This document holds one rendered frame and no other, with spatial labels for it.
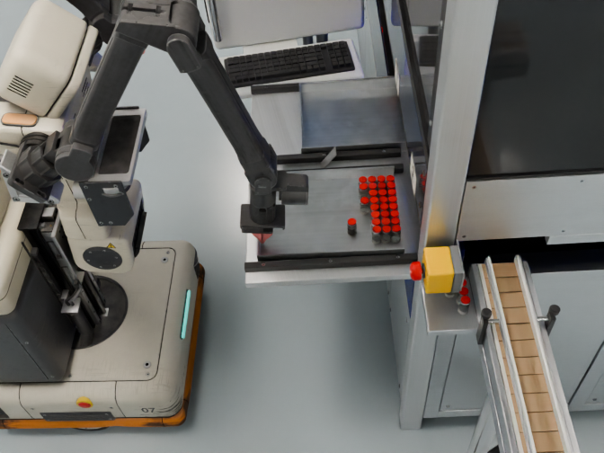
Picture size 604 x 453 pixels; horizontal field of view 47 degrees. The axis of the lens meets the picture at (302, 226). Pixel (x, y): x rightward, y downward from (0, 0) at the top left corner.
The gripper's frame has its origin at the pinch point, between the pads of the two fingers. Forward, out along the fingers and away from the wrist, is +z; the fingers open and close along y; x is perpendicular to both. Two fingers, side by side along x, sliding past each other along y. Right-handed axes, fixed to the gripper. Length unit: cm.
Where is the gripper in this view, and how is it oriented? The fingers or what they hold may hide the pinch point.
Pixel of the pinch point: (262, 239)
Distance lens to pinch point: 164.6
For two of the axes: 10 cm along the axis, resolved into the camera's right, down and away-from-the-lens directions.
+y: 10.0, 0.2, 0.5
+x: -0.2, -7.8, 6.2
